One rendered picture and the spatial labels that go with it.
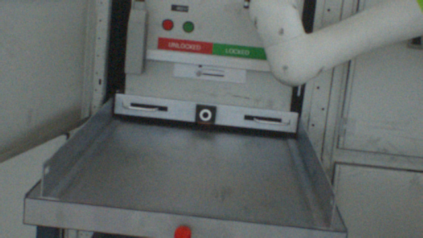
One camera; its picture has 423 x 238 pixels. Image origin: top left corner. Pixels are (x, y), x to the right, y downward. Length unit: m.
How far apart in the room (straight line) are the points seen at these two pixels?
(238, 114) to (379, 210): 0.50
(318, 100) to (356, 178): 0.25
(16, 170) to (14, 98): 0.47
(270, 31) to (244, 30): 0.43
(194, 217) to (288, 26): 0.49
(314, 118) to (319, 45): 0.44
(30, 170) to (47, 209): 0.72
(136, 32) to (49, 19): 0.25
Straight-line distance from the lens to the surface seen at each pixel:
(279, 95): 1.93
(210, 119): 1.90
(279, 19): 1.47
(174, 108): 1.93
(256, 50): 1.91
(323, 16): 1.87
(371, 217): 2.00
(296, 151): 1.79
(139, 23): 1.81
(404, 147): 1.95
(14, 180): 2.03
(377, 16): 1.56
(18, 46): 1.57
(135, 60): 1.82
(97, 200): 1.29
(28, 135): 1.68
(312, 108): 1.90
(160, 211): 1.26
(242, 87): 1.92
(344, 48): 1.52
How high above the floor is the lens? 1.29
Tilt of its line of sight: 12 degrees down
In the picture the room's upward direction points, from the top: 6 degrees clockwise
